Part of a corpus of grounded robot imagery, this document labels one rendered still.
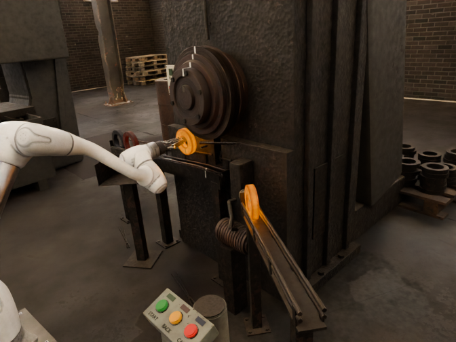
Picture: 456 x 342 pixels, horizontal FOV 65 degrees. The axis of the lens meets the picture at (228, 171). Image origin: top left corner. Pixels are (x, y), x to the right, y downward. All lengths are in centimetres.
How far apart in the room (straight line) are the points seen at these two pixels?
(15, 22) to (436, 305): 404
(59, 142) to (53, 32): 289
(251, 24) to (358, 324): 155
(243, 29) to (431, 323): 170
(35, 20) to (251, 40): 286
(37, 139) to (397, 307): 188
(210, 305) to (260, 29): 118
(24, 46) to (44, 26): 29
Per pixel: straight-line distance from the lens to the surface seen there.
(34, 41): 422
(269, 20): 169
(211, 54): 174
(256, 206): 149
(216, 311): 130
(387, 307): 218
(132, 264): 252
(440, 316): 222
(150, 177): 178
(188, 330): 113
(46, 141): 147
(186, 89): 178
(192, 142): 202
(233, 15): 184
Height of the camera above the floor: 140
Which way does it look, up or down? 21 degrees down
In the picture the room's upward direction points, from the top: 4 degrees counter-clockwise
